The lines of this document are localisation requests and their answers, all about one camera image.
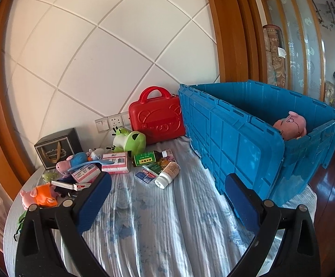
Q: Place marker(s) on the orange dress pig plush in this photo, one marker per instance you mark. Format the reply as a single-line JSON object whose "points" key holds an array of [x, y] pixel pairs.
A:
{"points": [[43, 195]]}

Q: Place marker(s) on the green white flat box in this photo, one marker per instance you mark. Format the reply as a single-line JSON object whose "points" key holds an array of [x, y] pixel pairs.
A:
{"points": [[154, 168]]}

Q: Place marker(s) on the red white medicine box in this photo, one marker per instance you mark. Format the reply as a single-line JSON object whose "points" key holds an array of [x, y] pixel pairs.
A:
{"points": [[81, 186]]}

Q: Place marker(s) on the small blue-shirt pig plush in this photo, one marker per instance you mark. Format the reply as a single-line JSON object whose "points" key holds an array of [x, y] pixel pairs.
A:
{"points": [[63, 166]]}

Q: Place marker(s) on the small green frog toy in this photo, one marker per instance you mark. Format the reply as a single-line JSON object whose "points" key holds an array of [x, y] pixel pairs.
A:
{"points": [[49, 176]]}

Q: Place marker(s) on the blue plastic storage crate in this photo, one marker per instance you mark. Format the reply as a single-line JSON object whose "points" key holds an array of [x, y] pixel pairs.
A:
{"points": [[230, 126]]}

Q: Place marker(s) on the white flat medicine box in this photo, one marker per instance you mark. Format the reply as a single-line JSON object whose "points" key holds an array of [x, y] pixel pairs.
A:
{"points": [[68, 186]]}

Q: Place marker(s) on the white wall power socket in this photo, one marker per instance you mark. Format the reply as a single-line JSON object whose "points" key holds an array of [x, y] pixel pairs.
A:
{"points": [[115, 121]]}

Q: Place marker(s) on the white goose plush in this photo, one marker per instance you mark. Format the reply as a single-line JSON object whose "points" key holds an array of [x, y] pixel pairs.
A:
{"points": [[95, 154]]}

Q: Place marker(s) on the pink tissue pack with barcode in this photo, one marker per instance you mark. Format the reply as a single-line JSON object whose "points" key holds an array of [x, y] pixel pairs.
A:
{"points": [[86, 174]]}

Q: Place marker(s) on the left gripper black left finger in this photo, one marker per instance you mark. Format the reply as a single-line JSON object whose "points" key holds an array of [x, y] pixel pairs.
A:
{"points": [[37, 253]]}

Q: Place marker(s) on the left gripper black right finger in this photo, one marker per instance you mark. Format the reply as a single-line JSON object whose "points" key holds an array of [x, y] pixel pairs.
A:
{"points": [[298, 254]]}

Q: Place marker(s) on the black crumpled bag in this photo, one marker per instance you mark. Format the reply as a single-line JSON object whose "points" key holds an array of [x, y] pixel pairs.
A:
{"points": [[64, 192]]}

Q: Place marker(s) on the red plastic carry case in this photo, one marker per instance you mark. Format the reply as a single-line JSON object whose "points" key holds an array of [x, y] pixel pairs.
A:
{"points": [[157, 114]]}

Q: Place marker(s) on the white wall switch panel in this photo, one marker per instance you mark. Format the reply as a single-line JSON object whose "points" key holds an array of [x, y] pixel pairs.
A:
{"points": [[102, 124]]}

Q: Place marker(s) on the dark bottle green label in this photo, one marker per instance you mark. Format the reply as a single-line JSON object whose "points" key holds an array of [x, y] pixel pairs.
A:
{"points": [[148, 158]]}

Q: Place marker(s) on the blue red blister pack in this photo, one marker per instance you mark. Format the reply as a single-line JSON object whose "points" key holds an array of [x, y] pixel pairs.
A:
{"points": [[145, 176]]}

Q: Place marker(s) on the green bear keychain pouch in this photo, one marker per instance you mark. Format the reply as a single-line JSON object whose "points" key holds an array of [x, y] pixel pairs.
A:
{"points": [[19, 225]]}

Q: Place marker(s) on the green frog plush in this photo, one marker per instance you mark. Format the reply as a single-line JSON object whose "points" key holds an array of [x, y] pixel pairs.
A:
{"points": [[132, 142]]}

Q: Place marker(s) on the large pink pig plush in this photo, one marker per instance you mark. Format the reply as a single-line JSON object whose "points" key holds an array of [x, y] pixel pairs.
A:
{"points": [[291, 127]]}

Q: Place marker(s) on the white bottle orange label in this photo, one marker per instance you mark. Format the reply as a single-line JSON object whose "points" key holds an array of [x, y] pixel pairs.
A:
{"points": [[167, 175]]}

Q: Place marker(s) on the pink striped tissue pack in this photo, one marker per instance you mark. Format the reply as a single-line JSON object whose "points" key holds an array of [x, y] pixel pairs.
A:
{"points": [[115, 163]]}

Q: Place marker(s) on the black gift box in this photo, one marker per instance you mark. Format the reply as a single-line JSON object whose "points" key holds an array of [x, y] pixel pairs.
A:
{"points": [[57, 147]]}

